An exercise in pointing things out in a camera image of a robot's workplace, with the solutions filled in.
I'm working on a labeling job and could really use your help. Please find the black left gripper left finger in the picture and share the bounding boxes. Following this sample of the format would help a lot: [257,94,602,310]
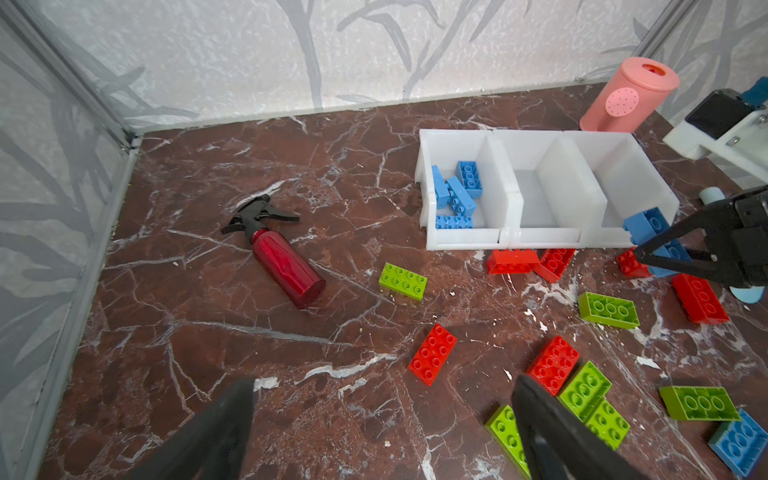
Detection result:
[125,378,254,479]

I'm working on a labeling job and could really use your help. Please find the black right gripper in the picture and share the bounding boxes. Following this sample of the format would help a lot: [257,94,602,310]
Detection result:
[634,185,767,287]

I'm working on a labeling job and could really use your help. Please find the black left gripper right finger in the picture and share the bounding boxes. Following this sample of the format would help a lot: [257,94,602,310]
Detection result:
[511,374,646,479]

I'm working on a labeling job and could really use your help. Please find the blue lego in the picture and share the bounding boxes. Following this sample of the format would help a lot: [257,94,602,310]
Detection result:
[435,215,474,229]
[708,409,767,478]
[447,177,477,217]
[431,165,450,209]
[455,161,483,199]
[622,206,694,279]

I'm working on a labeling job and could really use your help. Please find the green lego long left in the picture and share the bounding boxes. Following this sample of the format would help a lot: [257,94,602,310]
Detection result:
[485,405,531,479]

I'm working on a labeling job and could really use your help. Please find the light blue trowel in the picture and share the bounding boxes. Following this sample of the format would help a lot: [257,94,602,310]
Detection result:
[698,185,766,304]

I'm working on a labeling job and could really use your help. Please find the small red lego right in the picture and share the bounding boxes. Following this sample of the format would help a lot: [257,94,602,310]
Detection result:
[617,248,652,278]

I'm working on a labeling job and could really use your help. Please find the red lego by bin right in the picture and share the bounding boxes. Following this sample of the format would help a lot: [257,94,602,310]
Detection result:
[532,249,577,283]

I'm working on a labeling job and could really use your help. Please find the red lego by bin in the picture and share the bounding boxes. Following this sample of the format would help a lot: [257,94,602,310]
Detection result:
[532,249,577,283]
[486,250,540,275]

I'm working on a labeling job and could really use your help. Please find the red lego left centre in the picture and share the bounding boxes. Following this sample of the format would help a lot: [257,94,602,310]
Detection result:
[409,324,457,386]

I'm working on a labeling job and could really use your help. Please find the pink watering can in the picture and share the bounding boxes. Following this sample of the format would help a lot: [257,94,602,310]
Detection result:
[579,57,680,133]

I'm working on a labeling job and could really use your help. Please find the red lego by bin left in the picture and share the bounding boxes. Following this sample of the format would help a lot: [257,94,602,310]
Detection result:
[486,250,540,275]

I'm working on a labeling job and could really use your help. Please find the white three-compartment bin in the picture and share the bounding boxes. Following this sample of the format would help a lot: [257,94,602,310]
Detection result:
[414,129,680,250]

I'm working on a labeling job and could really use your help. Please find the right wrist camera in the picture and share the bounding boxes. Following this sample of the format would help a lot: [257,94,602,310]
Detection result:
[663,76,767,189]

